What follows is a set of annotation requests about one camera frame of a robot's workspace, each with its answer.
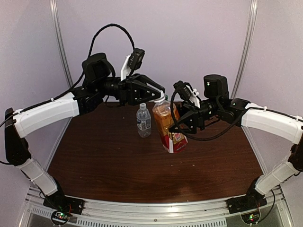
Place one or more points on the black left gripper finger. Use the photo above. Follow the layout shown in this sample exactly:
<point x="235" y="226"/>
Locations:
<point x="146" y="95"/>
<point x="151" y="82"/>

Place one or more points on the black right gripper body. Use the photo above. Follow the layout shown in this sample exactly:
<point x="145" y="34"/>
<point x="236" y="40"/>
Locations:
<point x="200" y="114"/>

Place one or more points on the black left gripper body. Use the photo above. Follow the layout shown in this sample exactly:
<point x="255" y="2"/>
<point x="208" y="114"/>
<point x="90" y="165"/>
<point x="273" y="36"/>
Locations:
<point x="125" y="90"/>

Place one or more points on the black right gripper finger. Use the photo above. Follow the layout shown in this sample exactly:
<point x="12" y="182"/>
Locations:
<point x="183" y="120"/>
<point x="183" y="131"/>

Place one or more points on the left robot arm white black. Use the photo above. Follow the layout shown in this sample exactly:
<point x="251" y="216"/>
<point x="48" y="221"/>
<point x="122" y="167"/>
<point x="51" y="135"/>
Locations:
<point x="100" y="80"/>

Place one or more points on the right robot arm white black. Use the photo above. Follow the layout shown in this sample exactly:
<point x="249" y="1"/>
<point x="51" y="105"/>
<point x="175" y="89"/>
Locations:
<point x="243" y="113"/>

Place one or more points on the clear water bottle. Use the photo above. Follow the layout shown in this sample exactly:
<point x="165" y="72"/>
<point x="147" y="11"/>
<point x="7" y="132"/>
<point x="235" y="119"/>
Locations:
<point x="143" y="121"/>

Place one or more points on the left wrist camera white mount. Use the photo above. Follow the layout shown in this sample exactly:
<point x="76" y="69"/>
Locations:
<point x="132" y="63"/>

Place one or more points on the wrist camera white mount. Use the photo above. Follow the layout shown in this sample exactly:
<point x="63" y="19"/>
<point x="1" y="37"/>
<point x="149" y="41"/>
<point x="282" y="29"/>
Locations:
<point x="132" y="63"/>
<point x="187" y="93"/>

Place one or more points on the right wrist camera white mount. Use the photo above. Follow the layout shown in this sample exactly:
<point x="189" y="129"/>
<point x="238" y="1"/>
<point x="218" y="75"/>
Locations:
<point x="187" y="93"/>

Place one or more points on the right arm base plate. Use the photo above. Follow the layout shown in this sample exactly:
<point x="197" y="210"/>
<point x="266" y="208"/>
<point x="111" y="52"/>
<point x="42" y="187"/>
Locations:
<point x="246" y="202"/>

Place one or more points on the left aluminium frame post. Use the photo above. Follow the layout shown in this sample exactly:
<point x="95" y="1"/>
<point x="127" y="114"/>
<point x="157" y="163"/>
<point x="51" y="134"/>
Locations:
<point x="59" y="39"/>

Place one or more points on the aluminium frame post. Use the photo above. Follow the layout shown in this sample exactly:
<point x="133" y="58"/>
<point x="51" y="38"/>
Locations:
<point x="253" y="11"/>
<point x="59" y="39"/>

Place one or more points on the front aluminium rail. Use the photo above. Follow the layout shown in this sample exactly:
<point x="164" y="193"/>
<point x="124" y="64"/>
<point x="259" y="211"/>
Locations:
<point x="210" y="213"/>

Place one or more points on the right aluminium frame post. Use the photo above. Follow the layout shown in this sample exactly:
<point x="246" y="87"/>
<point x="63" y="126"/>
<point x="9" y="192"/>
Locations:
<point x="253" y="11"/>

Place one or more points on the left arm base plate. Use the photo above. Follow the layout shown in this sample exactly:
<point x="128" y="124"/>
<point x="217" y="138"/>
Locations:
<point x="68" y="205"/>

